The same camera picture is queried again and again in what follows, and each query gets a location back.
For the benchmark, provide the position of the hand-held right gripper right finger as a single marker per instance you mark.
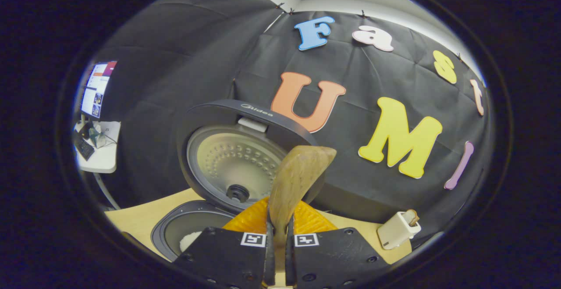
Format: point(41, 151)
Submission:
point(333, 258)

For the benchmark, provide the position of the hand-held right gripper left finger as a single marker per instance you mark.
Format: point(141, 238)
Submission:
point(228, 258)

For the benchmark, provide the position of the white rice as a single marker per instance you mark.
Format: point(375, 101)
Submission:
point(190, 241)

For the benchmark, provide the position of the wooden spoon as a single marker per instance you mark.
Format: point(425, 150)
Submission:
point(298, 175)

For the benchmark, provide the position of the dark grey rice cooker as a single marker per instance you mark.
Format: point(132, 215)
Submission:
point(232, 162)

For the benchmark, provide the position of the white toaster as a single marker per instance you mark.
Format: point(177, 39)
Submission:
point(396, 232)

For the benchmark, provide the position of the toasted bread slice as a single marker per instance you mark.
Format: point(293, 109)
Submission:
point(412, 217)

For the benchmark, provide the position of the white side table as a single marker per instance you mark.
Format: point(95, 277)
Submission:
point(105, 159)

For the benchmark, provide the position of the small greenish packet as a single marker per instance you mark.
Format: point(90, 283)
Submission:
point(98, 137)

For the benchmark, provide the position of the black keyboard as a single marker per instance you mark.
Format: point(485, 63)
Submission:
point(84, 146)

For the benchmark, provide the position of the computer monitor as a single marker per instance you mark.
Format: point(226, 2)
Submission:
point(97, 89)

